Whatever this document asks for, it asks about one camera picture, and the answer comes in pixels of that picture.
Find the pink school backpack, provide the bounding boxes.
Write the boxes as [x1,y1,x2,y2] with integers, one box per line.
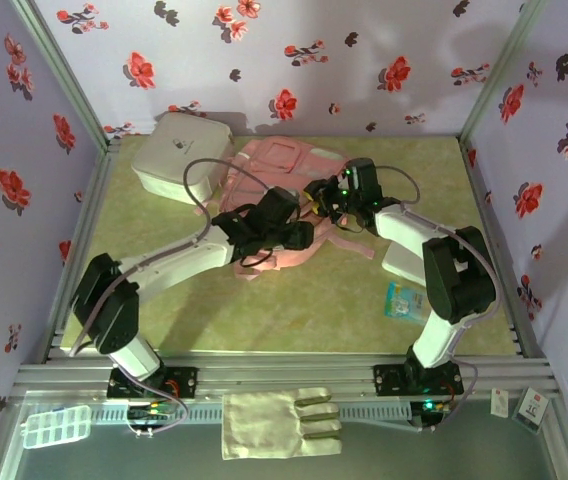
[193,138,380,281]

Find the white pencil case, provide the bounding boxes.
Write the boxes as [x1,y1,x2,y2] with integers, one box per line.
[381,239,428,281]

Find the light blue tissue pack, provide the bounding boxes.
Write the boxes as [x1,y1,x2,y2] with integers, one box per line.
[382,280,433,326]

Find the white square box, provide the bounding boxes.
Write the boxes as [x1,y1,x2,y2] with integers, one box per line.
[130,113,233,204]

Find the white work glove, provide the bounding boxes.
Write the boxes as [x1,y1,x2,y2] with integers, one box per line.
[221,387,343,461]

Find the small white tag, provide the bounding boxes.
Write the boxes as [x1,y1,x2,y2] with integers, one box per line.
[489,388,510,417]

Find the white tags with label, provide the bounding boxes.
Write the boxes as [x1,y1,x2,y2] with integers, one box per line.
[511,387,550,435]

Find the clear plastic compartment box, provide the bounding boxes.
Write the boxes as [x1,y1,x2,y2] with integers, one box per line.
[22,404,94,450]

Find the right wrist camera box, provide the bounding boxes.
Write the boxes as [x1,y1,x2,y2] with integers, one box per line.
[348,157,384,201]

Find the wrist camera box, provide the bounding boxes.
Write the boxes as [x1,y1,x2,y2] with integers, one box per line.
[256,186,301,224]
[348,157,384,201]

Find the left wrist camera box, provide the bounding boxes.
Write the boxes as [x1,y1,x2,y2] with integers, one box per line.
[256,186,301,224]

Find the grey right arm cable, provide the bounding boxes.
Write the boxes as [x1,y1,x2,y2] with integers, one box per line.
[378,164,503,434]

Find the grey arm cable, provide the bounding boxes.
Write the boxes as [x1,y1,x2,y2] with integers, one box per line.
[378,164,503,434]
[67,157,278,436]

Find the grey left arm cable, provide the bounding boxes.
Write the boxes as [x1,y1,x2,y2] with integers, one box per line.
[67,157,278,436]

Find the aluminium table rail long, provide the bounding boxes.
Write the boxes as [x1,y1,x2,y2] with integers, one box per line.
[11,352,560,401]

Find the aluminium side rail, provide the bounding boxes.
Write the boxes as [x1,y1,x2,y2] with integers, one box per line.
[458,139,548,359]
[38,139,120,364]

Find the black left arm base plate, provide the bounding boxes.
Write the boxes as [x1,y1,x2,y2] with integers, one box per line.
[106,363,199,400]

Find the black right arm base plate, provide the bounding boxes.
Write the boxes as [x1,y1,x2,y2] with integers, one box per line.
[372,363,465,399]

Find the grey slotted cable duct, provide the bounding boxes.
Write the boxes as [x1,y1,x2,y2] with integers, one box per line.
[88,399,413,426]

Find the aluminium frame post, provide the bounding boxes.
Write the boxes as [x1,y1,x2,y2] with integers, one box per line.
[8,0,120,151]
[456,0,548,144]

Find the right controller board with wires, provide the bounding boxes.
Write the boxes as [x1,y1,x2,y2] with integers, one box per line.
[419,398,454,419]

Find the controller board with wires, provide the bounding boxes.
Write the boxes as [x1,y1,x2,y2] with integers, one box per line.
[126,402,175,424]
[419,398,454,419]

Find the left controller board with wires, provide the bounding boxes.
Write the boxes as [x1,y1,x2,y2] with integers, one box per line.
[126,402,175,424]

